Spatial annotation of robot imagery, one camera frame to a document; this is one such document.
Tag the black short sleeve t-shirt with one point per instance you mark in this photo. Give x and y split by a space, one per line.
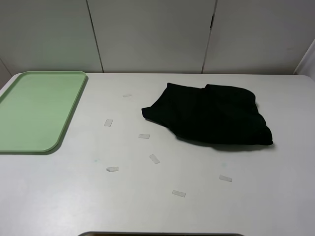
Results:
215 114

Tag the clear tape piece lower right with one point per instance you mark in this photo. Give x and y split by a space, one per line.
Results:
224 178

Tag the light green plastic tray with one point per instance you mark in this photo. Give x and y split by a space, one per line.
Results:
36 109

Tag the clear tape piece centre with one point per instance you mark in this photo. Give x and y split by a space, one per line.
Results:
154 159

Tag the clear tape piece lower left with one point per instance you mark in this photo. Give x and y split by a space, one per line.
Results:
112 169

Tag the clear tape piece bottom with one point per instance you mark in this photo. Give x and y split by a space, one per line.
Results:
178 193

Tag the clear tape piece middle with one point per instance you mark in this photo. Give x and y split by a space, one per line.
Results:
144 136

